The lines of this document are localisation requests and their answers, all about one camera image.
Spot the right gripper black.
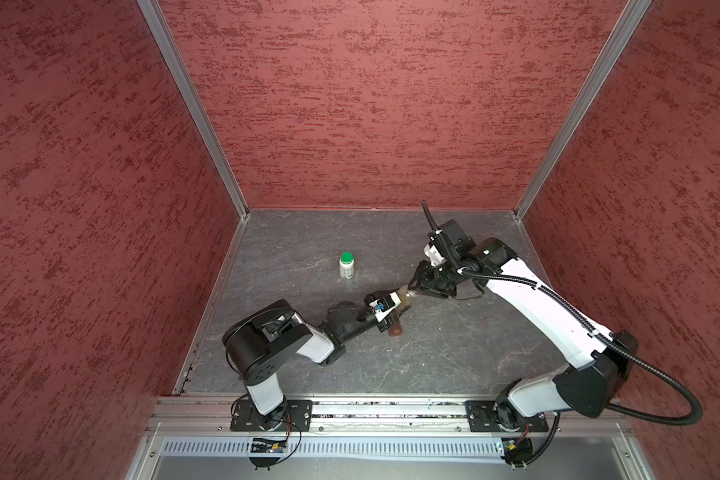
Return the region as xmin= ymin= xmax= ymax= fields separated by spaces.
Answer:
xmin=408 ymin=255 xmax=466 ymax=298

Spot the small clear orange-cap bottle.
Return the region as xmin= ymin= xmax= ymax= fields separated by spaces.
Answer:
xmin=392 ymin=286 xmax=419 ymax=311

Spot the brown weekly pill organizer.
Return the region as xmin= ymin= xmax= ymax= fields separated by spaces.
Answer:
xmin=388 ymin=322 xmax=403 ymax=337

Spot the white pill bottle green cap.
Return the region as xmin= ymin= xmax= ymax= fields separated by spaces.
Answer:
xmin=339 ymin=251 xmax=355 ymax=280

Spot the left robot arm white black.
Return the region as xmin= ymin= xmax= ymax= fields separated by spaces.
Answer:
xmin=222 ymin=290 xmax=410 ymax=429

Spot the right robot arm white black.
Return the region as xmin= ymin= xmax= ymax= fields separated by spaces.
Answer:
xmin=409 ymin=218 xmax=637 ymax=431

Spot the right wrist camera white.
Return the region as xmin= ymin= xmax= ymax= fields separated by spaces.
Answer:
xmin=424 ymin=241 xmax=447 ymax=267

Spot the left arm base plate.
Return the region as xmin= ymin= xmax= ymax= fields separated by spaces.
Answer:
xmin=229 ymin=397 xmax=313 ymax=432

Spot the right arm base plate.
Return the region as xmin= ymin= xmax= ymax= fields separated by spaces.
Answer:
xmin=464 ymin=400 xmax=549 ymax=435

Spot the white slotted cable duct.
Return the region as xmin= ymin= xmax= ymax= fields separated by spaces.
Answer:
xmin=160 ymin=437 xmax=504 ymax=463

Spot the left controller board with wires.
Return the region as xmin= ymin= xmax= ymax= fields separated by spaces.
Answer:
xmin=248 ymin=418 xmax=303 ymax=471

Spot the controller board with wires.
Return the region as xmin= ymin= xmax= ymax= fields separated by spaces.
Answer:
xmin=248 ymin=418 xmax=303 ymax=471
xmin=502 ymin=411 xmax=561 ymax=470

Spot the right controller board with wires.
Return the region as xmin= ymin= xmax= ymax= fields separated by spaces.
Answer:
xmin=502 ymin=411 xmax=561 ymax=470

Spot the aluminium front rail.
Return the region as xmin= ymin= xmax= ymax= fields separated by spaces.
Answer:
xmin=149 ymin=395 xmax=631 ymax=437

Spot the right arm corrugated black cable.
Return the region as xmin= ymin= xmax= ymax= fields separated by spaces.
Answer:
xmin=421 ymin=200 xmax=704 ymax=427

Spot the right aluminium corner post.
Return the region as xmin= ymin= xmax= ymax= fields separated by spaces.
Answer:
xmin=514 ymin=0 xmax=652 ymax=222

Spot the aluminium corner post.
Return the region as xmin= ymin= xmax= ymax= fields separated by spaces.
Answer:
xmin=514 ymin=0 xmax=652 ymax=222
xmin=137 ymin=0 xmax=250 ymax=222

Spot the left aluminium corner post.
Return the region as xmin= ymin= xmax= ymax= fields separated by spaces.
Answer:
xmin=137 ymin=0 xmax=250 ymax=222

